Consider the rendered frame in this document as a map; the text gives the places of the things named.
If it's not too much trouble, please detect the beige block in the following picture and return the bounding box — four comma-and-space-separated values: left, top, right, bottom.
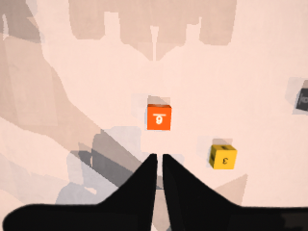
295, 88, 308, 112

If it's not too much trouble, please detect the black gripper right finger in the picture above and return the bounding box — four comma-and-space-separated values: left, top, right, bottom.
162, 154, 308, 231

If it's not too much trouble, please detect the orange block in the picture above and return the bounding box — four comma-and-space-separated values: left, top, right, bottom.
147, 104, 171, 130

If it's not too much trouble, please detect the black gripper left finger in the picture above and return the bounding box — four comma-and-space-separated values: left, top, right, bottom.
2, 153, 158, 231

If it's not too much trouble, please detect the yellow block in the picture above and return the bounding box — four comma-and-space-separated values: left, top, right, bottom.
209, 145, 237, 169

